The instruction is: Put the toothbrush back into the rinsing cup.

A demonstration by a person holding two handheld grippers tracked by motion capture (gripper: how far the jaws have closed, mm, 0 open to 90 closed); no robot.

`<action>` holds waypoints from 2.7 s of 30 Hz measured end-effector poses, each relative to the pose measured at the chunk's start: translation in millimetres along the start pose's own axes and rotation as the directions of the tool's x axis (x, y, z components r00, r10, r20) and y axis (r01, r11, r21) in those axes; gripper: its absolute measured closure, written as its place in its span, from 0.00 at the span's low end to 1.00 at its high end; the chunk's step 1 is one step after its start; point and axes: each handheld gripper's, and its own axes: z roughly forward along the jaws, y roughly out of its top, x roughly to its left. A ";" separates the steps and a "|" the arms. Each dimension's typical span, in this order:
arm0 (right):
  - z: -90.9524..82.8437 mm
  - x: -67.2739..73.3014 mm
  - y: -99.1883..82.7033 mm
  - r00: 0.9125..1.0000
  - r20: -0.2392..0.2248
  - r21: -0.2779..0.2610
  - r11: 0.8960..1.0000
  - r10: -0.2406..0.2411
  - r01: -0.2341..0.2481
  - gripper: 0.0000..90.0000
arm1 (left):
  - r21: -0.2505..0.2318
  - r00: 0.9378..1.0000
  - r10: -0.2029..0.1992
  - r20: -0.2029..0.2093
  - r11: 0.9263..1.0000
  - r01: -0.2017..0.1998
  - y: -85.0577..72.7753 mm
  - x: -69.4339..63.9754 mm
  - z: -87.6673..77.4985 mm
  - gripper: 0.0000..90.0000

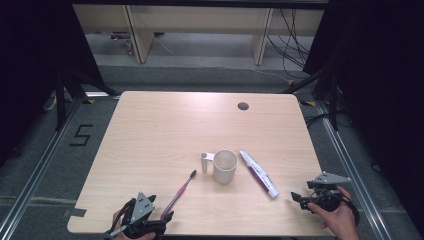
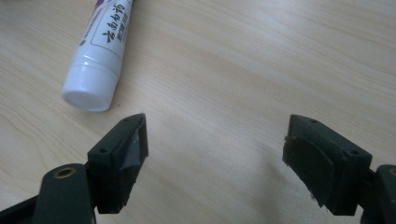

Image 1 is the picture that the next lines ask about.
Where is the person's right hand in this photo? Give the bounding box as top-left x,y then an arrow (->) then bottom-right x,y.
306,185 -> 361,240

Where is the light wooden shelf unit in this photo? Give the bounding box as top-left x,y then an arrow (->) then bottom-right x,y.
72,3 -> 326,66

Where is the bundle of black floor cables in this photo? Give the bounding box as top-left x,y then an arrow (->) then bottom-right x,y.
266,8 -> 315,80

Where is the pink purple toothbrush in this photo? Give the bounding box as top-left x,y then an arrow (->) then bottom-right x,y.
160,169 -> 198,221

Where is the aluminium floor rail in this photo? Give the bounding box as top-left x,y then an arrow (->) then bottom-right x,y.
0,95 -> 85,240
315,99 -> 395,240

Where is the white cup with handle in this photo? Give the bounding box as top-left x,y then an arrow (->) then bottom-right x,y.
199,149 -> 239,185

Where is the black metal stand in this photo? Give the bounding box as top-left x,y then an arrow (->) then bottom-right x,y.
54,68 -> 122,132
279,62 -> 342,132

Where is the white purple toothpaste tube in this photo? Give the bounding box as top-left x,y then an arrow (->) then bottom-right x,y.
239,149 -> 280,200

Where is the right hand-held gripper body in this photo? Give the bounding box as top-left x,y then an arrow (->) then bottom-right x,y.
306,171 -> 353,213

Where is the black tape strip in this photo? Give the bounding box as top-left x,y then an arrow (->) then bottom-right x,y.
62,207 -> 88,218

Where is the left gripper cable with plug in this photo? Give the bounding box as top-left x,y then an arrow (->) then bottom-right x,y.
102,199 -> 137,240

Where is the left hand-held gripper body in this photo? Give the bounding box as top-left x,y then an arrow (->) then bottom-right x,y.
120,191 -> 168,240

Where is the person's left hand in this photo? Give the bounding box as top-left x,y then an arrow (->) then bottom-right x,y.
112,209 -> 158,240

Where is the black curtain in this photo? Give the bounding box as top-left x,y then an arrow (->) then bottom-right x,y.
302,0 -> 424,231
0,0 -> 105,168

